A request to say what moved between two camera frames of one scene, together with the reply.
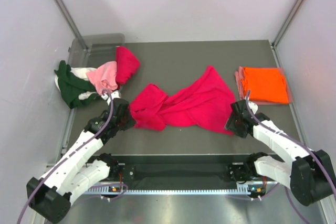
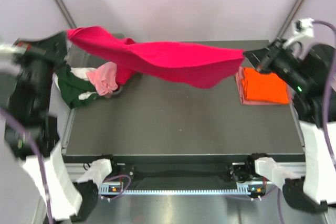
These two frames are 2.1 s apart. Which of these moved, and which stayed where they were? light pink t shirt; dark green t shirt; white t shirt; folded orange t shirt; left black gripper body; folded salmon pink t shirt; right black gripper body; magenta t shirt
Moved: magenta t shirt; right black gripper body; left black gripper body
Stayed: folded salmon pink t shirt; dark green t shirt; light pink t shirt; folded orange t shirt; white t shirt
